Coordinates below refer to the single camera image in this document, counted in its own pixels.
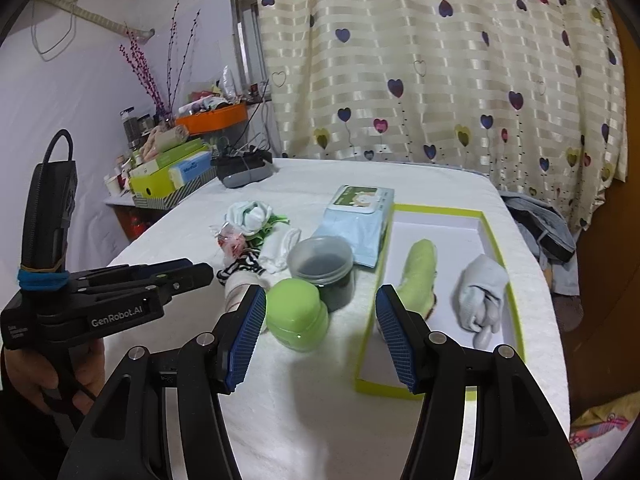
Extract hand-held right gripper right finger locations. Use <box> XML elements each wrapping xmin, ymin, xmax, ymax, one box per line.
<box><xmin>375</xmin><ymin>284</ymin><xmax>583</xmax><ymax>480</ymax></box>

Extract pile of grey clothes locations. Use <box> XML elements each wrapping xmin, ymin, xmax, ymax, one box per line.
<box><xmin>500</xmin><ymin>191</ymin><xmax>577</xmax><ymax>264</ymax></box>

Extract orange tray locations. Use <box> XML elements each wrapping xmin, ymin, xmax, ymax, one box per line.
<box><xmin>175</xmin><ymin>102</ymin><xmax>249</xmax><ymax>136</ymax></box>

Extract colourful floral cloth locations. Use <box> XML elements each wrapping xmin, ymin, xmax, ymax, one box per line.
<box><xmin>570</xmin><ymin>394</ymin><xmax>637</xmax><ymax>461</ymax></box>

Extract white and teal sock bundle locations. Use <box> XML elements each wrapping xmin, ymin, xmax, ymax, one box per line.
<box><xmin>223</xmin><ymin>201</ymin><xmax>273</xmax><ymax>237</ymax></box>

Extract pink cloth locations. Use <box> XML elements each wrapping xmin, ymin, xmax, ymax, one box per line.
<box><xmin>139</xmin><ymin>125</ymin><xmax>189</xmax><ymax>162</ymax></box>

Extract grey sock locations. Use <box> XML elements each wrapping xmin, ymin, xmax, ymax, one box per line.
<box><xmin>452</xmin><ymin>254</ymin><xmax>510</xmax><ymax>347</ymax></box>

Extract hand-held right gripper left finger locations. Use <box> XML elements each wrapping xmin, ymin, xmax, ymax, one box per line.
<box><xmin>57</xmin><ymin>285</ymin><xmax>268</xmax><ymax>480</ymax></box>

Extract person's left hand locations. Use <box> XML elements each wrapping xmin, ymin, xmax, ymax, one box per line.
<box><xmin>2</xmin><ymin>341</ymin><xmax>107</xmax><ymax>416</ymax></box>

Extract window frame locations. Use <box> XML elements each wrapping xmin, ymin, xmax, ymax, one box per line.
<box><xmin>229</xmin><ymin>0</ymin><xmax>273</xmax><ymax>102</ymax></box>

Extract cream wall pipe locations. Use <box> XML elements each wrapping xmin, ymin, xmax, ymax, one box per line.
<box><xmin>34</xmin><ymin>0</ymin><xmax>154</xmax><ymax>41</ymax></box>

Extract dark plastic jar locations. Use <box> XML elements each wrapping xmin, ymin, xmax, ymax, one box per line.
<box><xmin>287</xmin><ymin>236</ymin><xmax>356</xmax><ymax>312</ymax></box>

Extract green round container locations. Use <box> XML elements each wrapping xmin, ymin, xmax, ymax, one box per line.
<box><xmin>265</xmin><ymin>280</ymin><xmax>330</xmax><ymax>352</ymax></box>

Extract green cardboard box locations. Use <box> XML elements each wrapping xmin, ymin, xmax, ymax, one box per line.
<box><xmin>129</xmin><ymin>140</ymin><xmax>214</xmax><ymax>199</ymax></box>

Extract light green sock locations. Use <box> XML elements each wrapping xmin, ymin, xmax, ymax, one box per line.
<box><xmin>395</xmin><ymin>239</ymin><xmax>441</xmax><ymax>320</ymax></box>

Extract white box with lime edge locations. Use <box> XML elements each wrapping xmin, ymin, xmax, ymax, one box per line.
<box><xmin>355</xmin><ymin>203</ymin><xmax>526</xmax><ymax>400</ymax></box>

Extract black and grey device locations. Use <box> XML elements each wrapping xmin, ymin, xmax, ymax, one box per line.
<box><xmin>212</xmin><ymin>152</ymin><xmax>275</xmax><ymax>189</ymax></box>

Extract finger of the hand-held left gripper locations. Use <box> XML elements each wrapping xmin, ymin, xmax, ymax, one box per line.
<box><xmin>90</xmin><ymin>262</ymin><xmax>216</xmax><ymax>305</ymax></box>
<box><xmin>72</xmin><ymin>258</ymin><xmax>194</xmax><ymax>286</ymax></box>

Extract decorative purple branches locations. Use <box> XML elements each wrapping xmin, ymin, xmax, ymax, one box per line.
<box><xmin>119</xmin><ymin>2</ymin><xmax>202</xmax><ymax>122</ymax></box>

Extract black and white striped sock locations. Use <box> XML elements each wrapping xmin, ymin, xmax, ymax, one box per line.
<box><xmin>216</xmin><ymin>255</ymin><xmax>266</xmax><ymax>312</ymax></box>

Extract pink floral small item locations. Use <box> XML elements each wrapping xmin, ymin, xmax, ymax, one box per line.
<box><xmin>218</xmin><ymin>225</ymin><xmax>249</xmax><ymax>261</ymax></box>

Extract white wire hanger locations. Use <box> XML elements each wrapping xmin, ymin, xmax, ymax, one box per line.
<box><xmin>30</xmin><ymin>0</ymin><xmax>81</xmax><ymax>62</ymax></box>

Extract black and white striped basket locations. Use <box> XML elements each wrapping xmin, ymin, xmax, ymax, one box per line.
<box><xmin>132</xmin><ymin>175</ymin><xmax>221</xmax><ymax>210</ymax></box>

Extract cream curtain with hearts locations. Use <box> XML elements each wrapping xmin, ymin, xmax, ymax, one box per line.
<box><xmin>250</xmin><ymin>0</ymin><xmax>629</xmax><ymax>233</ymax></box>

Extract light blue wet wipes pack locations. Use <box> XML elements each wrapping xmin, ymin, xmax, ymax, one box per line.
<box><xmin>312</xmin><ymin>185</ymin><xmax>396</xmax><ymax>267</ymax></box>

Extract dark bottle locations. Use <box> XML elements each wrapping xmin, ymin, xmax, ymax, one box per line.
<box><xmin>120</xmin><ymin>107</ymin><xmax>139</xmax><ymax>147</ymax></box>

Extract white socks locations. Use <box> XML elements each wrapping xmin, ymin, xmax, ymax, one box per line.
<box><xmin>260</xmin><ymin>227</ymin><xmax>302</xmax><ymax>275</ymax></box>

